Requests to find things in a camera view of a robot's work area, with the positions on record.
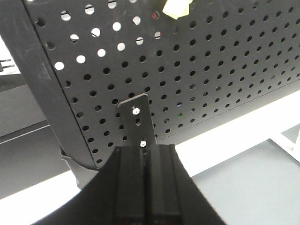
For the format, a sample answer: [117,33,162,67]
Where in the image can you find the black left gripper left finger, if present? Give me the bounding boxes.
[36,146,146,225]

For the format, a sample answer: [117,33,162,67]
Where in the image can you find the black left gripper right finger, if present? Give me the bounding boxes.
[146,144,225,225]

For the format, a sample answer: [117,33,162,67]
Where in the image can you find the white standing desk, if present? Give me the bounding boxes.
[0,37,300,225]

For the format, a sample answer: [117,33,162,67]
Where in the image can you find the black box on desk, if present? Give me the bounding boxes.
[0,79,99,201]

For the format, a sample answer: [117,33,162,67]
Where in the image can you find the black perforated pegboard panel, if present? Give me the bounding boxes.
[0,0,300,169]

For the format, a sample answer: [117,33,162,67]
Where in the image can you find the black left clamp bracket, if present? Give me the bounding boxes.
[118,93,157,148]

